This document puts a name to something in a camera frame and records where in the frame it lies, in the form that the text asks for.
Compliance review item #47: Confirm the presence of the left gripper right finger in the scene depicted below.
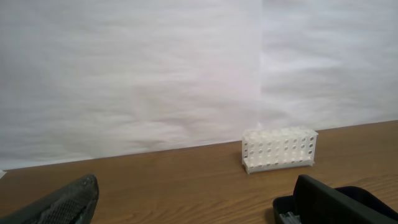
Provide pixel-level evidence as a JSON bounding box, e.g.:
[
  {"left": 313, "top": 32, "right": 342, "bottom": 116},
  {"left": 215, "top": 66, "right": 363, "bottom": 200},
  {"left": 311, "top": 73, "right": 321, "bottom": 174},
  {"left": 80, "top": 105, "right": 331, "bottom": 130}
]
[{"left": 293, "top": 174, "right": 398, "bottom": 224}]

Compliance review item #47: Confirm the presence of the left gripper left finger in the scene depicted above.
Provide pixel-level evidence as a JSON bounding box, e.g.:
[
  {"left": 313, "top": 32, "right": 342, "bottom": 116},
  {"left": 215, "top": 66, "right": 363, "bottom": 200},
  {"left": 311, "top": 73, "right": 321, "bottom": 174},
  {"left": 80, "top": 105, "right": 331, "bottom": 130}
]
[{"left": 0, "top": 174, "right": 100, "bottom": 224}]

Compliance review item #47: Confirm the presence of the clear test tube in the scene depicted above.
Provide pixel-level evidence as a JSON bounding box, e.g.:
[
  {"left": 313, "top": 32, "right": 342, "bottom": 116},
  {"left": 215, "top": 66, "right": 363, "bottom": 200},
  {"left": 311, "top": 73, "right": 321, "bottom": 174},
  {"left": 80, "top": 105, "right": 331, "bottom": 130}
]
[{"left": 278, "top": 211, "right": 301, "bottom": 224}]

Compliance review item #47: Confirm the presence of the black tray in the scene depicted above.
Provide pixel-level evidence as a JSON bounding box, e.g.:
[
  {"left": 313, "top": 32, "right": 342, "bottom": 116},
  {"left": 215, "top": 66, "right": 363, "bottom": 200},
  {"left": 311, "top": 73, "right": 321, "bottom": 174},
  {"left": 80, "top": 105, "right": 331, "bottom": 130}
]
[{"left": 272, "top": 185, "right": 398, "bottom": 224}]

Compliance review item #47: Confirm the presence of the white test tube rack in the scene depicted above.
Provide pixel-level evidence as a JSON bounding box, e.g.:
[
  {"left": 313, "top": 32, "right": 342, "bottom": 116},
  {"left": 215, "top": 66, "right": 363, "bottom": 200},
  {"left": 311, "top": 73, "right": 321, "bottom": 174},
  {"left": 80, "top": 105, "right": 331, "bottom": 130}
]
[{"left": 241, "top": 125, "right": 319, "bottom": 175}]

